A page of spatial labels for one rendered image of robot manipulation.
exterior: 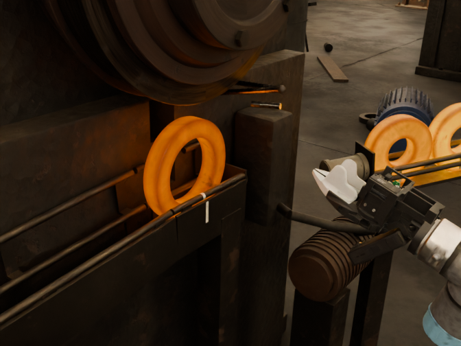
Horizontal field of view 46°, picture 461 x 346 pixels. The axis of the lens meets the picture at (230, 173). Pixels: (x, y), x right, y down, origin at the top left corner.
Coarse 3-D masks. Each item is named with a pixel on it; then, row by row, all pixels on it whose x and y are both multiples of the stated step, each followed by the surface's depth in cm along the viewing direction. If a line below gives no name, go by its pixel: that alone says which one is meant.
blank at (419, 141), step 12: (384, 120) 115; (396, 120) 114; (408, 120) 114; (420, 120) 115; (372, 132) 116; (384, 132) 114; (396, 132) 114; (408, 132) 115; (420, 132) 116; (372, 144) 114; (384, 144) 115; (408, 144) 120; (420, 144) 118; (384, 156) 116; (408, 156) 120; (420, 156) 119; (384, 168) 117; (420, 168) 120
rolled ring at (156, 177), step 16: (176, 128) 88; (192, 128) 90; (208, 128) 94; (160, 144) 87; (176, 144) 88; (208, 144) 96; (224, 144) 99; (160, 160) 86; (208, 160) 99; (224, 160) 101; (144, 176) 88; (160, 176) 87; (208, 176) 99; (144, 192) 90; (160, 192) 88; (192, 192) 99; (160, 208) 89
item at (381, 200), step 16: (384, 176) 87; (368, 192) 85; (384, 192) 84; (400, 192) 83; (416, 192) 85; (368, 208) 86; (384, 208) 84; (400, 208) 84; (416, 208) 84; (432, 208) 82; (368, 224) 87; (384, 224) 86; (400, 224) 85; (416, 224) 84; (432, 224) 82; (416, 240) 82
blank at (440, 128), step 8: (456, 104) 119; (440, 112) 119; (448, 112) 118; (456, 112) 117; (440, 120) 118; (448, 120) 117; (456, 120) 118; (432, 128) 119; (440, 128) 117; (448, 128) 118; (456, 128) 119; (432, 136) 119; (440, 136) 118; (448, 136) 119; (432, 144) 119; (440, 144) 119; (448, 144) 120; (432, 152) 120; (440, 152) 120; (448, 152) 121; (456, 152) 122; (456, 160) 122; (456, 168) 123
